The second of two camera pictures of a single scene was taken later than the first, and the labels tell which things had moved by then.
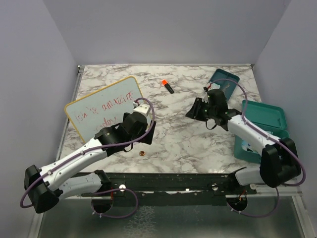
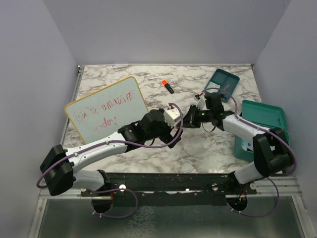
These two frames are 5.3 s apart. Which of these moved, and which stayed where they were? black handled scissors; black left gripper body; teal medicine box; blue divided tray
Moved: black left gripper body
Stayed: blue divided tray; black handled scissors; teal medicine box
